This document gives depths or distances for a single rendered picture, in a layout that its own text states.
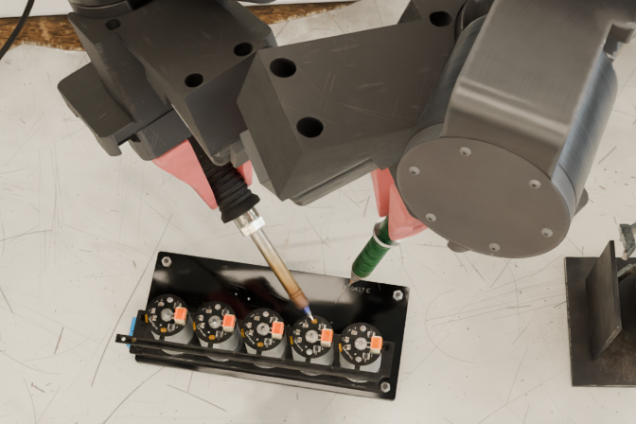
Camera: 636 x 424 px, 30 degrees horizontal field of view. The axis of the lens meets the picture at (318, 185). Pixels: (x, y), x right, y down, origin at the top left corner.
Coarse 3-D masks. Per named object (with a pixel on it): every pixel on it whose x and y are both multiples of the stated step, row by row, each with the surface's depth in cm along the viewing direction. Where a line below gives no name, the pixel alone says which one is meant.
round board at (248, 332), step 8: (256, 312) 68; (272, 312) 68; (248, 320) 68; (256, 320) 68; (264, 320) 68; (272, 320) 67; (280, 320) 68; (248, 328) 67; (248, 336) 67; (256, 336) 67; (264, 336) 67; (272, 336) 67; (248, 344) 67; (256, 344) 67; (264, 344) 67; (272, 344) 67
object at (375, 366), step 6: (354, 342) 67; (366, 342) 67; (360, 348) 67; (342, 360) 68; (378, 360) 68; (342, 366) 69; (348, 366) 68; (354, 366) 67; (366, 366) 67; (372, 366) 68; (378, 366) 69; (378, 372) 71; (348, 378) 70
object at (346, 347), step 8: (344, 328) 67; (352, 328) 67; (360, 328) 67; (368, 328) 67; (376, 328) 67; (344, 336) 67; (352, 336) 67; (360, 336) 67; (368, 336) 67; (344, 344) 67; (352, 344) 67; (368, 344) 67; (344, 352) 67; (352, 352) 67; (360, 352) 67; (368, 352) 67; (352, 360) 67; (368, 360) 67; (376, 360) 67
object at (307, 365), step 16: (128, 336) 67; (160, 336) 67; (192, 352) 67; (208, 352) 67; (224, 352) 67; (240, 352) 67; (256, 352) 67; (304, 368) 66; (320, 368) 66; (336, 368) 66
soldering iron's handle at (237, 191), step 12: (192, 144) 65; (204, 156) 65; (204, 168) 65; (216, 168) 65; (228, 168) 66; (216, 180) 65; (228, 180) 65; (240, 180) 66; (216, 192) 66; (228, 192) 65; (240, 192) 66; (228, 204) 66; (240, 204) 65; (252, 204) 66; (228, 216) 66
